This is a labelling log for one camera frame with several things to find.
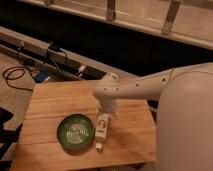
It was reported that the black coiled cable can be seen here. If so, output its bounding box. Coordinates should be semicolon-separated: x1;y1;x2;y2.
2;65;35;93

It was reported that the white window frame ledge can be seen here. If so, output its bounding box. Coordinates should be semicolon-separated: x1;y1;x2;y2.
19;0;213;50

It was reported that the blue box on floor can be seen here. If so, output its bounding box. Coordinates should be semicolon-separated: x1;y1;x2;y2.
34;70;50;83

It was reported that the white cable plug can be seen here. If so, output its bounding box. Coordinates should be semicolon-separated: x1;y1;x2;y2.
77;65;86;74

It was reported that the wooden baseboard rail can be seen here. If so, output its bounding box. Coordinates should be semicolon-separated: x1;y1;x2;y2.
0;26;134;78

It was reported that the black chair base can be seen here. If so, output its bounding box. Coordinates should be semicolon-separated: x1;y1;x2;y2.
0;107;22;171

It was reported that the white plastic bottle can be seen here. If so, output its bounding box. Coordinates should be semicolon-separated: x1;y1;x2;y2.
95;114;109;151

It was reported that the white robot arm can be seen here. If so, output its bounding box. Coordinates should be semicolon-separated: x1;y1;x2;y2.
93;62;213;171

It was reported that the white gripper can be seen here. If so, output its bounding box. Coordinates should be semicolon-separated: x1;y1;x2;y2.
97;99;118;120

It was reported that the black power adapter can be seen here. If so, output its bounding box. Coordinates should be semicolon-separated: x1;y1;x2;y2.
47;42;62;55

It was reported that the green ceramic bowl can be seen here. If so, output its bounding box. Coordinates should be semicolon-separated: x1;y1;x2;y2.
57;113;94;150

